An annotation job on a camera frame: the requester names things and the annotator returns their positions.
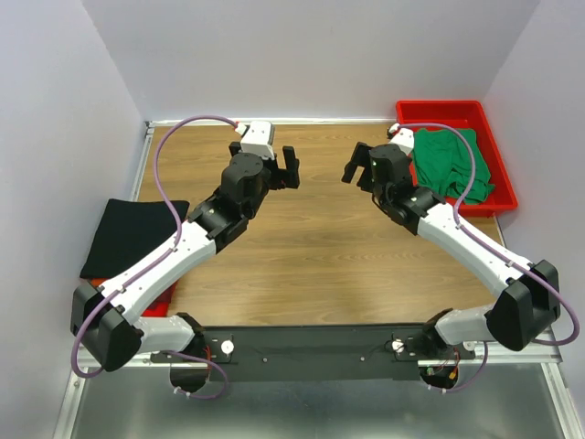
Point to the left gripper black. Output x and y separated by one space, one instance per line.
281 176

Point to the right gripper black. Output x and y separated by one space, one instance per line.
360 157

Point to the green t shirt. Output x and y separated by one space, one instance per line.
443 164

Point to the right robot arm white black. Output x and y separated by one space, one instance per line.
523 306

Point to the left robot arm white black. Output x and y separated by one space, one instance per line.
108 319

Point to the red plastic bin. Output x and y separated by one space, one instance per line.
453 116

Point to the black folded t shirt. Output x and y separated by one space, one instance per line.
127 232

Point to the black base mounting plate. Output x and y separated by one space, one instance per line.
330 352

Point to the red folded t shirt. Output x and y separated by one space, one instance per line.
158 308

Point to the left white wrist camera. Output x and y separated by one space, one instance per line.
257 138

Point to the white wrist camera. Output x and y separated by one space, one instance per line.
257 138
403 138

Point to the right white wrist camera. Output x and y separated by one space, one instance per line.
403 138

